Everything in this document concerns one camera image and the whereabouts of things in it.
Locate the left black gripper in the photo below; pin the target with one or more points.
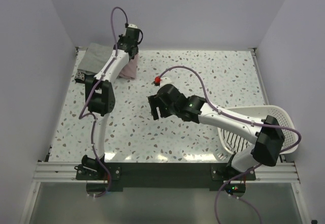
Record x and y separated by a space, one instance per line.
121 38

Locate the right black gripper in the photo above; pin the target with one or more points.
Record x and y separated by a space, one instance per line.
154 100

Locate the pink tank top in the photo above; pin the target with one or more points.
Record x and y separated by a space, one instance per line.
129 71

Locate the striped black white tank top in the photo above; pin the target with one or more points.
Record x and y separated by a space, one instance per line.
232 142

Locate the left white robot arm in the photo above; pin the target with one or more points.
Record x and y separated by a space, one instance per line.
100 98

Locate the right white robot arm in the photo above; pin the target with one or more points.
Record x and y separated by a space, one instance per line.
264 135

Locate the folded grey tank top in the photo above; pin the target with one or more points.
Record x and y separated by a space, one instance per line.
95 57

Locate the folded dark tank top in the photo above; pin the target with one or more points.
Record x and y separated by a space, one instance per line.
80 77

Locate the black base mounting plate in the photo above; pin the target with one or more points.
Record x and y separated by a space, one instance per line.
153 175

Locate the white perforated laundry basket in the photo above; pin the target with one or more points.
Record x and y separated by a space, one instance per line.
281 116

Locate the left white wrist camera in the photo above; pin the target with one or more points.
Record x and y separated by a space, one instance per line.
132 26

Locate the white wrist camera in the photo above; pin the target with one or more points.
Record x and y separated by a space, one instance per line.
132 26
162 81

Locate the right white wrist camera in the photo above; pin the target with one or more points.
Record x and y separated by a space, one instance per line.
162 81

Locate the aluminium frame rail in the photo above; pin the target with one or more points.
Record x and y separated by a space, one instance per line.
65 172

